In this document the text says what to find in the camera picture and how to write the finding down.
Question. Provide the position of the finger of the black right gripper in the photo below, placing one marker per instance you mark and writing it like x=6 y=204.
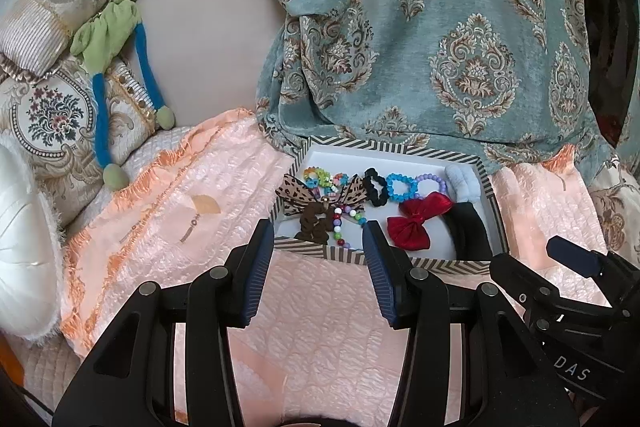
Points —
x=521 y=283
x=586 y=263

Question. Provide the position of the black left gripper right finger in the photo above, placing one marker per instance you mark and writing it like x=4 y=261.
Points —
x=506 y=379

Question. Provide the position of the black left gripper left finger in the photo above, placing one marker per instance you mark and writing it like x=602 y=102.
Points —
x=127 y=379

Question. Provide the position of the red velvet bow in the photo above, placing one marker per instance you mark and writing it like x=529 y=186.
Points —
x=407 y=230

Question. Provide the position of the black scrunchie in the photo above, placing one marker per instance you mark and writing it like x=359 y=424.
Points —
x=376 y=188

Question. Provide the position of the beige floral bedsheet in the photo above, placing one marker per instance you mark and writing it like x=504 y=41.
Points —
x=615 y=195

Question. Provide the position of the black velvet cloth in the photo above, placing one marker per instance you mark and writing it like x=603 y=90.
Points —
x=467 y=232

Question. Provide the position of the pink quilted bedspread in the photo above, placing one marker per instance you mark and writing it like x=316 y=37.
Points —
x=318 y=344

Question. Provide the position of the white round satin cushion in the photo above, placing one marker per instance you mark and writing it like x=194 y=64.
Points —
x=31 y=250

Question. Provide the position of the leopard print bow scrunchie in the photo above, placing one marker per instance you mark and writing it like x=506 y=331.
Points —
x=321 y=216

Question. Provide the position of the teal damask curtain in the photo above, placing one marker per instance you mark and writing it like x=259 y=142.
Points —
x=506 y=80

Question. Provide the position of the floral embroidered square cushion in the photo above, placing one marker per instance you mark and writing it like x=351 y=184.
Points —
x=54 y=120

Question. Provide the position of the blue green plush toy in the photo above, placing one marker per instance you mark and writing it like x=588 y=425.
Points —
x=98 y=44

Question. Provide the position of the cream bolster pillow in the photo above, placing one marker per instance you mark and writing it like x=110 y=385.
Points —
x=35 y=33

